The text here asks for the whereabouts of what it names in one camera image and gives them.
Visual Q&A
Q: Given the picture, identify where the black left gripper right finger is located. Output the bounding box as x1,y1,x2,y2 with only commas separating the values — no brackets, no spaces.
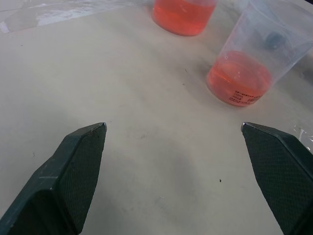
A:
241,121,313,235

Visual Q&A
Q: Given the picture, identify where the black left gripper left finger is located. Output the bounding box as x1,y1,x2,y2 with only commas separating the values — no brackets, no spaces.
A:
0,122,108,235

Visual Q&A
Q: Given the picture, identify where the small clear cup red liquid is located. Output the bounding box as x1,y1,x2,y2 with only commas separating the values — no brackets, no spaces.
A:
206,0,313,107

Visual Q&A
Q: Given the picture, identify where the beaker with orange liquid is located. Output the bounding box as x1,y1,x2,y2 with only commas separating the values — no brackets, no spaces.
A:
151,0,218,37

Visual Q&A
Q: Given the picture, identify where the clear plastic sheet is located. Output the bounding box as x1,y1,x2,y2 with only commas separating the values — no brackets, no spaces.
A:
0,0,137,34

